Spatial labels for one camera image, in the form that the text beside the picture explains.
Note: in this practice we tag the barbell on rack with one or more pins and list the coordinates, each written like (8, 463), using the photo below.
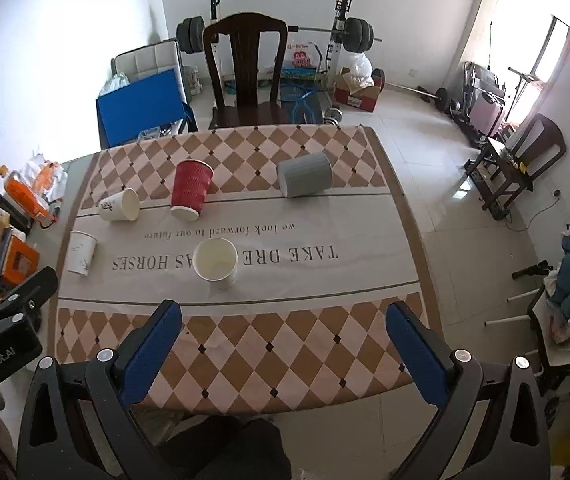
(343, 10)

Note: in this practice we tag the cardboard box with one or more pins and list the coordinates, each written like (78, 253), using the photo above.
(357, 100)

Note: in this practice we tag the brown wooden chair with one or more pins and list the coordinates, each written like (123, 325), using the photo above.
(547, 135)

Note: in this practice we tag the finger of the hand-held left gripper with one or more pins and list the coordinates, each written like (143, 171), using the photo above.
(35, 287)

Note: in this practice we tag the white legged chair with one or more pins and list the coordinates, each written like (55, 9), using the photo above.
(560, 350)

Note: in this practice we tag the pink padded seat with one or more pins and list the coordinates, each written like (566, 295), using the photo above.
(487, 112)

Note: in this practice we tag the white padded bench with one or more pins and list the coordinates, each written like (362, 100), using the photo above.
(150, 57)

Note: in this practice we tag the long barbell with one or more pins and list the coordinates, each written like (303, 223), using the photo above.
(440, 98)

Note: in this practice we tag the grey ribbed cup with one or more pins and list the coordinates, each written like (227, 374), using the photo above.
(307, 175)

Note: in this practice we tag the clear bag with orange packets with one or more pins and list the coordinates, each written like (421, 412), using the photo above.
(47, 175)

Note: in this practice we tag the dark wooden chair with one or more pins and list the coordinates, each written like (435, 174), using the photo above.
(247, 50)

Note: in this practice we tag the barbell with black plates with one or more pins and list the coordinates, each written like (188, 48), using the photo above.
(192, 35)

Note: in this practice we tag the crumpled clear plastic bag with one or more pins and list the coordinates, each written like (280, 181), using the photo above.
(115, 83)

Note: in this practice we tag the plain white paper cup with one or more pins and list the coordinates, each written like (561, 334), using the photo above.
(222, 277)

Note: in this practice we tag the folded exercise machine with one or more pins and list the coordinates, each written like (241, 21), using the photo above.
(495, 80)

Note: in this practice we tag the red ribbed paper cup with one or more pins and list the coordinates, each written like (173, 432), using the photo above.
(192, 185)

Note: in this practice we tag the red and white plastic bag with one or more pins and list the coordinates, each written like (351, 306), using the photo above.
(301, 55)

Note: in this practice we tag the orange drink bottle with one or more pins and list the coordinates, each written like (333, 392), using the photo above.
(20, 190)

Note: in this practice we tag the orange box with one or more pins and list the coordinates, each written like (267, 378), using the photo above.
(20, 260)

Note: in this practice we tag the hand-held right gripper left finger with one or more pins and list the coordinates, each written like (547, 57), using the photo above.
(152, 347)

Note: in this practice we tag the white cup with branch print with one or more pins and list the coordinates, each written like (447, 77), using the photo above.
(115, 205)
(82, 255)

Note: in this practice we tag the small dumbbell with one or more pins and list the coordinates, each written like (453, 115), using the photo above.
(334, 116)

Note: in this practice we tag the checkered printed tablecloth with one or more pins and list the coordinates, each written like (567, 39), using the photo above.
(315, 280)

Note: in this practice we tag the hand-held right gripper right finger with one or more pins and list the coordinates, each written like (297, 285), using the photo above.
(415, 355)

